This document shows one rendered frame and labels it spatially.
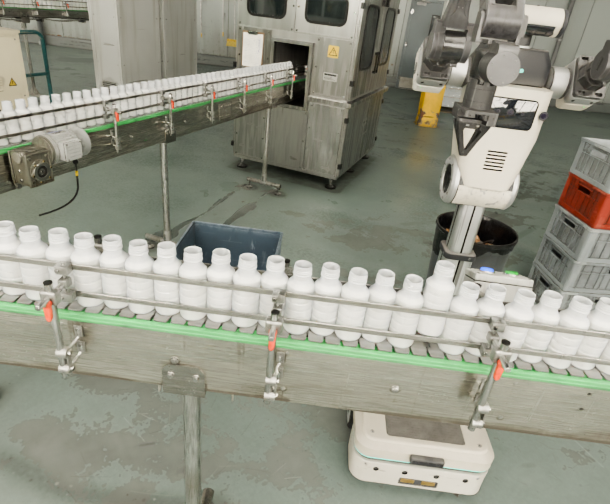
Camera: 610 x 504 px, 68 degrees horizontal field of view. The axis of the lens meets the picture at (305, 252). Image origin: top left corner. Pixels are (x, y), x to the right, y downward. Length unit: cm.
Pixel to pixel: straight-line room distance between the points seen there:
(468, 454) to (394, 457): 27
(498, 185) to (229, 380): 99
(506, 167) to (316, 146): 329
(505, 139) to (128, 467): 178
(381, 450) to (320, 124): 340
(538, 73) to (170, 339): 126
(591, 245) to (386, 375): 233
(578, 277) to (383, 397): 238
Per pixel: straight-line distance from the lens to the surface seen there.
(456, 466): 194
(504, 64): 92
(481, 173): 152
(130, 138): 274
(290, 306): 97
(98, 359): 117
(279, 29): 469
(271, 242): 158
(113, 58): 683
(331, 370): 104
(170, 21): 751
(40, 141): 226
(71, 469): 211
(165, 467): 204
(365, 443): 184
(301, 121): 467
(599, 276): 339
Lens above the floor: 163
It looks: 28 degrees down
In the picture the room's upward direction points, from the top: 7 degrees clockwise
